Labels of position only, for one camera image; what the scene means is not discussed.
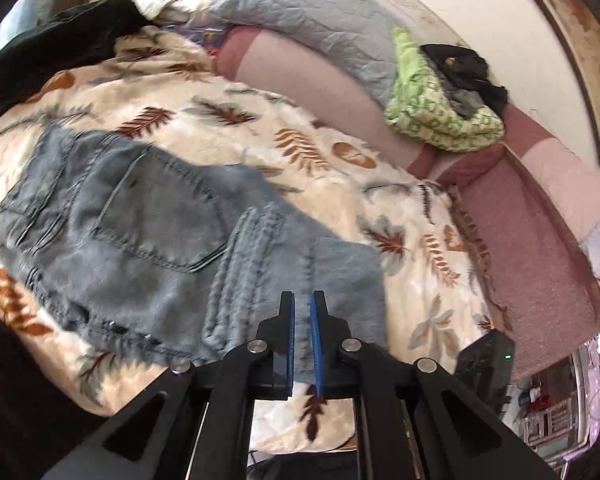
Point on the grey quilted pillow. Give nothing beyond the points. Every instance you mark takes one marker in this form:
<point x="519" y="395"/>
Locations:
<point x="353" y="35"/>

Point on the black clothes pile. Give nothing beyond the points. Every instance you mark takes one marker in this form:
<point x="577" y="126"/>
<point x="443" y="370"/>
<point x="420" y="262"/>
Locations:
<point x="464" y="76"/>

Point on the green patterned folded blanket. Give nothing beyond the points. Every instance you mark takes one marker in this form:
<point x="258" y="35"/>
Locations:
<point x="420" y="108"/>

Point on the grey acid-wash denim jeans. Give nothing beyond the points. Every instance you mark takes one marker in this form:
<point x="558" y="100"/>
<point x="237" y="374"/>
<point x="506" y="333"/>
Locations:
<point x="148" y="256"/>

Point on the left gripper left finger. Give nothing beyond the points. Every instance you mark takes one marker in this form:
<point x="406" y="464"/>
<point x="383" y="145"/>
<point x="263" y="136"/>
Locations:
<point x="192" y="422"/>

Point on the dark green garment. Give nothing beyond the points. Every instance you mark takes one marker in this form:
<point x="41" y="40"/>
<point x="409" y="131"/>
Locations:
<point x="80" y="36"/>

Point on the cream leaf-print blanket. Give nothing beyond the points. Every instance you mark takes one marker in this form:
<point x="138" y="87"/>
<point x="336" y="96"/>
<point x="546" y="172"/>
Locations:
<point x="160" y="89"/>

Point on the pink sofa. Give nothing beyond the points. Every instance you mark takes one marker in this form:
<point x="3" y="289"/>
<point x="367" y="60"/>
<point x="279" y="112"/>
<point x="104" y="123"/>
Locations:
<point x="531" y="199"/>

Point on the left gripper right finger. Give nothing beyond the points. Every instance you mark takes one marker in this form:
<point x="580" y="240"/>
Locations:
<point x="413" y="421"/>

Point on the white cream cloth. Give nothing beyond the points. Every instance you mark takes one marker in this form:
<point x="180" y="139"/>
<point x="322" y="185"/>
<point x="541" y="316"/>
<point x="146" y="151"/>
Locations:
<point x="191" y="13"/>

